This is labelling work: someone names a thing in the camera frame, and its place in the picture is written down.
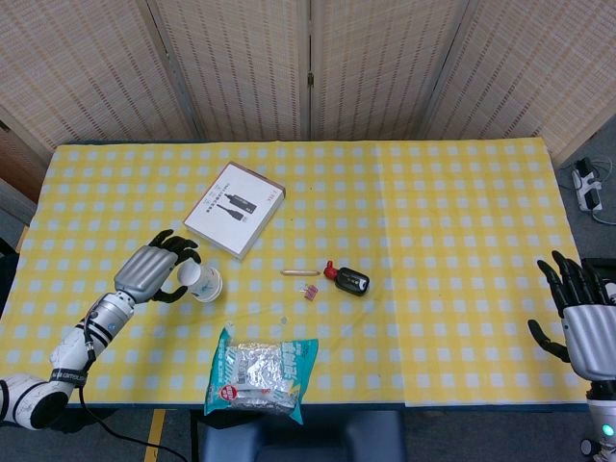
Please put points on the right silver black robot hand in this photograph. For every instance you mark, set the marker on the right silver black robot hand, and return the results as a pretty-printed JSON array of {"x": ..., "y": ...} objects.
[{"x": 589, "y": 337}]

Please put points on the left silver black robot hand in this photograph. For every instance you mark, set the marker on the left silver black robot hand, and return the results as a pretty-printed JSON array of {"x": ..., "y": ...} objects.
[{"x": 144, "y": 272}]

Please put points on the white paper cup blue flower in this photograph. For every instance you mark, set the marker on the white paper cup blue flower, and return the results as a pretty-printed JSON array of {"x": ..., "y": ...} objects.
[{"x": 195, "y": 281}]

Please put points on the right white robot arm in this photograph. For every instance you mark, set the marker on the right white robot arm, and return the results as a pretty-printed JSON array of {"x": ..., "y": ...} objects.
[{"x": 601, "y": 414}]

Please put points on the white flat product box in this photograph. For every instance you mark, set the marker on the white flat product box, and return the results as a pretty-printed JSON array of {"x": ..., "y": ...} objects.
[{"x": 233, "y": 207}]

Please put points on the white power strip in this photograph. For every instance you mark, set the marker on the white power strip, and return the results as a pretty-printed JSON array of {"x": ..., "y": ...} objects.
[{"x": 588, "y": 190}]

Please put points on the wooden stick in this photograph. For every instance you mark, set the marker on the wooden stick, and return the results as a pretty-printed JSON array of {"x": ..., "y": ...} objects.
[{"x": 300, "y": 273}]

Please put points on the teal silver snack bag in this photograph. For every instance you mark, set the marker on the teal silver snack bag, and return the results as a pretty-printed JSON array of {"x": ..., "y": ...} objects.
[{"x": 257, "y": 380}]

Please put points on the brown wooden board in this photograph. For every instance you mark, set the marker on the brown wooden board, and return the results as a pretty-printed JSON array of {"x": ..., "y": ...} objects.
[{"x": 19, "y": 163}]

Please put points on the pink binder clip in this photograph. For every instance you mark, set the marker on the pink binder clip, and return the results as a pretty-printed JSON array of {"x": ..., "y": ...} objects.
[{"x": 313, "y": 291}]

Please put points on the yellow white checkered tablecloth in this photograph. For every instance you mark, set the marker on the yellow white checkered tablecloth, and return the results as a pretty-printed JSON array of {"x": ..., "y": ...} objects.
[{"x": 433, "y": 250}]

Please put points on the black ink bottle red cap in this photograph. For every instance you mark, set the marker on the black ink bottle red cap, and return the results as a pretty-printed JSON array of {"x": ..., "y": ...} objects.
[{"x": 351, "y": 280}]

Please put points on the woven bamboo screen panel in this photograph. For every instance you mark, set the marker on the woven bamboo screen panel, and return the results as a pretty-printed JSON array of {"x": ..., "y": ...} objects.
[
  {"x": 240, "y": 67},
  {"x": 539, "y": 67},
  {"x": 86, "y": 72},
  {"x": 385, "y": 67}
]

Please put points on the dark blue chair seat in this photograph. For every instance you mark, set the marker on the dark blue chair seat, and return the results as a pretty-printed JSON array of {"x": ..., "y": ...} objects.
[{"x": 298, "y": 435}]

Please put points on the brass screen hinge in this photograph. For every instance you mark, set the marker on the brass screen hinge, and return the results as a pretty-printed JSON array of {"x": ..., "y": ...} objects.
[{"x": 311, "y": 79}]

